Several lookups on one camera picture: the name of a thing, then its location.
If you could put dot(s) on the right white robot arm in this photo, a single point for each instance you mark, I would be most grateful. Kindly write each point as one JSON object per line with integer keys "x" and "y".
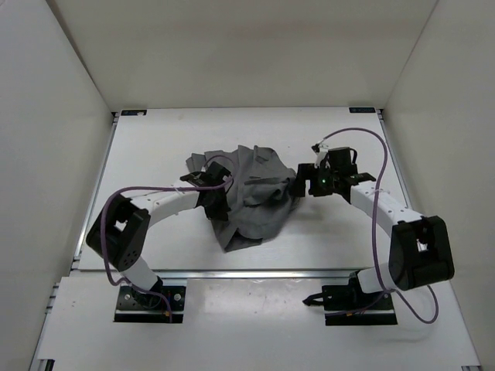
{"x": 419, "y": 253}

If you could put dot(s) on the left blue corner label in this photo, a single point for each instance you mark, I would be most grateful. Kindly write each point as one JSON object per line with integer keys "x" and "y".
{"x": 129, "y": 113}

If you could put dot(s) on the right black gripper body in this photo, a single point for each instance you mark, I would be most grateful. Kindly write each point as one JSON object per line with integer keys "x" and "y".
{"x": 323, "y": 184}

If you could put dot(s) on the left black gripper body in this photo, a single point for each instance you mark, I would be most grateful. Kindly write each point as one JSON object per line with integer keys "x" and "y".
{"x": 217, "y": 208}

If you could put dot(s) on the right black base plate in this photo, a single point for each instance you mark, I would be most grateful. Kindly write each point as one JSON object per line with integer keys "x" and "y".
{"x": 348, "y": 305}

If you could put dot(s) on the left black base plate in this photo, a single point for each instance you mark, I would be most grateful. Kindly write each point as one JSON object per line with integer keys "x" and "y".
{"x": 134, "y": 307}

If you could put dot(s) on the aluminium front rail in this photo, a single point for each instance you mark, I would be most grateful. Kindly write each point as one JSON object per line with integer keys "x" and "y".
{"x": 256, "y": 274}

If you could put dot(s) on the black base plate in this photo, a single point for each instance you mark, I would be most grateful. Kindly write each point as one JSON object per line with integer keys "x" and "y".
{"x": 348, "y": 305}
{"x": 134, "y": 307}

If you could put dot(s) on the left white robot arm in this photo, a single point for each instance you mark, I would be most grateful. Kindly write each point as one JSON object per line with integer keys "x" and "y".
{"x": 118, "y": 233}

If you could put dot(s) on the blue corner label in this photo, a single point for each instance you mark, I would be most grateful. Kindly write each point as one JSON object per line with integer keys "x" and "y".
{"x": 362, "y": 110}
{"x": 129, "y": 113}

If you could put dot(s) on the grey pleated skirt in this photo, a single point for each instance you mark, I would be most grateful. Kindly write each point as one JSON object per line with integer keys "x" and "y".
{"x": 259, "y": 199}

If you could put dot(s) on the right blue corner label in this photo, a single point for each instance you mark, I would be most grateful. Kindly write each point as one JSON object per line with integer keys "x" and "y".
{"x": 362, "y": 110}

